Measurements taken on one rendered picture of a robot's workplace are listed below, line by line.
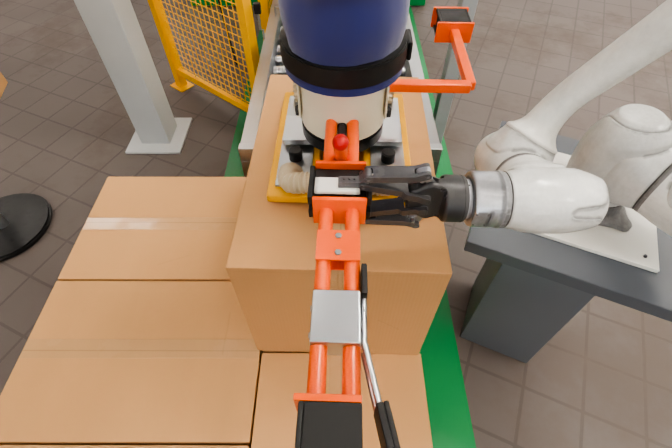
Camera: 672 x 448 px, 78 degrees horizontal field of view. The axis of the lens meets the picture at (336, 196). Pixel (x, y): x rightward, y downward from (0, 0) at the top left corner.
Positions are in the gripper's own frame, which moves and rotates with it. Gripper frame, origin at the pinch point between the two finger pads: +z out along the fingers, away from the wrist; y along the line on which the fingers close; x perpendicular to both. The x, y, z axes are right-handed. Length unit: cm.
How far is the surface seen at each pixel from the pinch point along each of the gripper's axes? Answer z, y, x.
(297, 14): 6.3, -20.3, 18.5
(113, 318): 59, 53, 2
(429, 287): -17.3, 18.8, -5.6
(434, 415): -34, 108, -6
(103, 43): 108, 46, 126
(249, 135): 33, 48, 69
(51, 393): 66, 53, -17
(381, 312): -9.4, 29.8, -5.6
